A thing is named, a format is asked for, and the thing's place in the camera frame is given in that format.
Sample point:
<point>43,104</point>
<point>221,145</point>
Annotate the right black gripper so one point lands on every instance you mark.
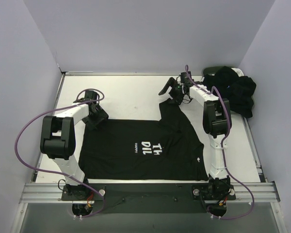
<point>175,90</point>

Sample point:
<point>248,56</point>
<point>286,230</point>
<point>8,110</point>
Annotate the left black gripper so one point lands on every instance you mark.
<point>97,116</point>

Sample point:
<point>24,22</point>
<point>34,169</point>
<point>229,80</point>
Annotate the dark grey plastic basket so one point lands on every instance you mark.
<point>208,70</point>

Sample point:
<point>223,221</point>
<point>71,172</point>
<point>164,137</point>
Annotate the black printed t shirt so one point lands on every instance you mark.
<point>167,149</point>

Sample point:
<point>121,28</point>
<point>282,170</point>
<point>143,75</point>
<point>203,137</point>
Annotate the black t shirt pile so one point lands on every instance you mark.
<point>232,94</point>

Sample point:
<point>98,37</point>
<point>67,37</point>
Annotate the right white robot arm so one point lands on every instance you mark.
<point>216,123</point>

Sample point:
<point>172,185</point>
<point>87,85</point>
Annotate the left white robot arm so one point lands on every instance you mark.
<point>58,139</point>

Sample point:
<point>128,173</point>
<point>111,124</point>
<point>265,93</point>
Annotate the white t shirt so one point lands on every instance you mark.
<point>238,71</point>

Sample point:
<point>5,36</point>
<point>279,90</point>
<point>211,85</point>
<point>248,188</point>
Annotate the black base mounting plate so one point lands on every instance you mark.
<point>148,198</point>

